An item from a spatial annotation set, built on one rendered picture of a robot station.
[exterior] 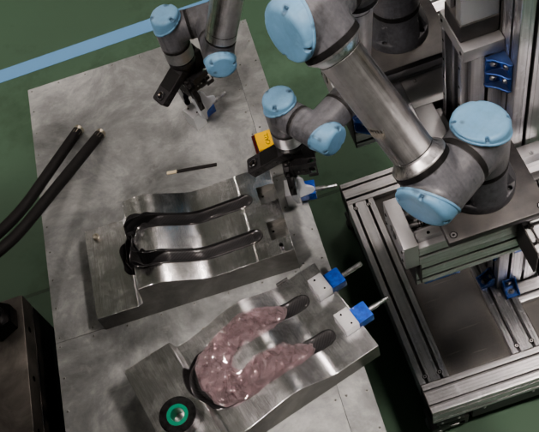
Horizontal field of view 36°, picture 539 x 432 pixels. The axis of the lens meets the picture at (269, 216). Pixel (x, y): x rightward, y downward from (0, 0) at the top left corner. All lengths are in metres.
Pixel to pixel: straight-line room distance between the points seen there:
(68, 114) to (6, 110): 1.33
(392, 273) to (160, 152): 0.83
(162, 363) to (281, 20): 0.83
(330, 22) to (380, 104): 0.18
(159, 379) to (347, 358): 0.41
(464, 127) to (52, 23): 2.80
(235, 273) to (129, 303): 0.27
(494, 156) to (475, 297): 1.03
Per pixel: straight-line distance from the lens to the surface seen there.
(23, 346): 2.17
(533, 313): 2.60
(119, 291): 2.04
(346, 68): 1.47
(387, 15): 1.99
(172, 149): 2.31
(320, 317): 1.89
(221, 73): 1.98
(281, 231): 2.00
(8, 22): 4.23
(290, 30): 1.42
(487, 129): 1.61
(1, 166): 3.64
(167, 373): 1.85
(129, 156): 2.34
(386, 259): 2.65
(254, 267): 1.96
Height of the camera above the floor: 2.55
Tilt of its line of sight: 56 degrees down
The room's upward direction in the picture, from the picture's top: 20 degrees counter-clockwise
